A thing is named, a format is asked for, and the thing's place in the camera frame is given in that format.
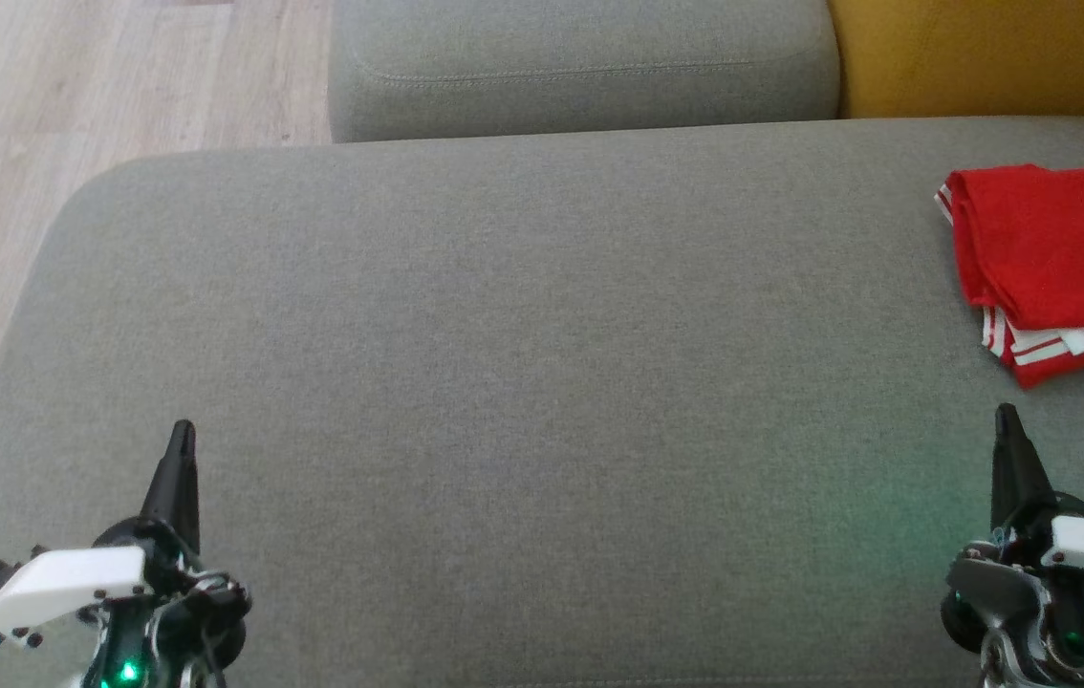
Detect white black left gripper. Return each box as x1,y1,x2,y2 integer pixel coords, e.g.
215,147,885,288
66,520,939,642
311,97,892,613
0,419,252,688

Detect red shirt white sleeves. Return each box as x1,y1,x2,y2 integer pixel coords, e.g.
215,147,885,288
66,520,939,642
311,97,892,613
934,162,1084,389

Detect grey sofa seat cushion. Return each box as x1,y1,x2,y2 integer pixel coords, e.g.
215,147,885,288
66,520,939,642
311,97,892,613
0,117,1084,688

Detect yellow sofa cushion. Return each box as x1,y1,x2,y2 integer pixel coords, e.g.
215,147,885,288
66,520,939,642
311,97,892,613
827,0,1084,120

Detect grey sofa back cushion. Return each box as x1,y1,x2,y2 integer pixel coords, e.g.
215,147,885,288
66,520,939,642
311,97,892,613
327,0,841,144

